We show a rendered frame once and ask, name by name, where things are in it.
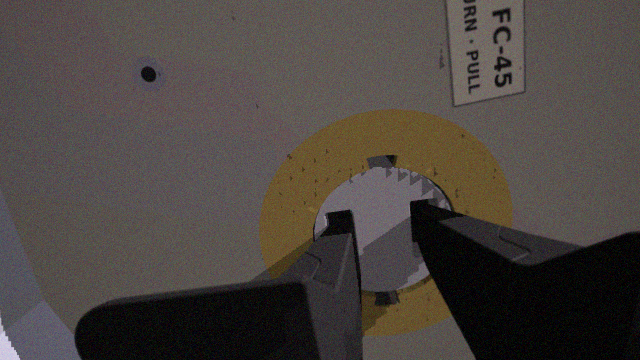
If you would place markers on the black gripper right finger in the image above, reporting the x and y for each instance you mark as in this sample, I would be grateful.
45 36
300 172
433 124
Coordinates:
519 296

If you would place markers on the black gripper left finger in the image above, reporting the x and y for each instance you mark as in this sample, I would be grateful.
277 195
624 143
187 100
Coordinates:
313 311

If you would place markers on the white cylinder with two slots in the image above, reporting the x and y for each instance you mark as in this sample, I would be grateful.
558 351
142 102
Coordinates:
380 201

